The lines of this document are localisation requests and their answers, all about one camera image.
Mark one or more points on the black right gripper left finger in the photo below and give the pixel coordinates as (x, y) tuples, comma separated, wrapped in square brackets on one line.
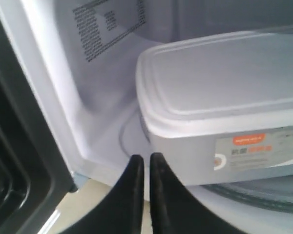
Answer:
[(121, 210)]

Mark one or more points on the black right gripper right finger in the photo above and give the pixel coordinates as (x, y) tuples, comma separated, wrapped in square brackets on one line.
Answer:
[(174, 210)]

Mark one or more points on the white microwave door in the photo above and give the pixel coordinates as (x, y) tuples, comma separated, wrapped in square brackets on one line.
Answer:
[(33, 175)]

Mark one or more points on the white plastic lidded container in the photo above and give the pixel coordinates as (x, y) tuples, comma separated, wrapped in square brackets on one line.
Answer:
[(220, 108)]

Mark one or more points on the glass microwave turntable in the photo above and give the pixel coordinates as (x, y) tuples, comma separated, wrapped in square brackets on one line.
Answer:
[(246, 197)]

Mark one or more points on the white microwave oven body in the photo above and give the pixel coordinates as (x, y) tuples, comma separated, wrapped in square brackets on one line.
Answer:
[(79, 58)]

